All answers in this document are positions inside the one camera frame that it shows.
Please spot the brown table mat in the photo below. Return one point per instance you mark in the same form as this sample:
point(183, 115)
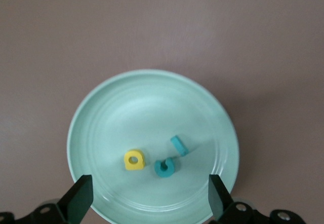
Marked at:
point(76, 31)

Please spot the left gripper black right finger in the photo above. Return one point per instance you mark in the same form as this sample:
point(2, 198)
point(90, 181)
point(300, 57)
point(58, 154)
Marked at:
point(221, 207)

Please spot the green round plate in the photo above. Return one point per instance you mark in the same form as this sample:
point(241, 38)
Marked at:
point(152, 112)

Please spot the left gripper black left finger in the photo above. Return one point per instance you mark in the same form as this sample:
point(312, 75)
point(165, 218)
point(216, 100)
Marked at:
point(74, 203)

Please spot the yellow foam letter a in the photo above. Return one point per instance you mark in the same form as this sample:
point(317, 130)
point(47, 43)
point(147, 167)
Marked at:
point(127, 167)

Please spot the teal foam letter r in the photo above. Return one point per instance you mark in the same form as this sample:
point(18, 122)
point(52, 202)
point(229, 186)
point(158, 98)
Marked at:
point(179, 145)

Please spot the teal foam letter c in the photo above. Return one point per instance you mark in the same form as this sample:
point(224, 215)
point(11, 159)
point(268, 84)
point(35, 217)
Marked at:
point(159, 172)

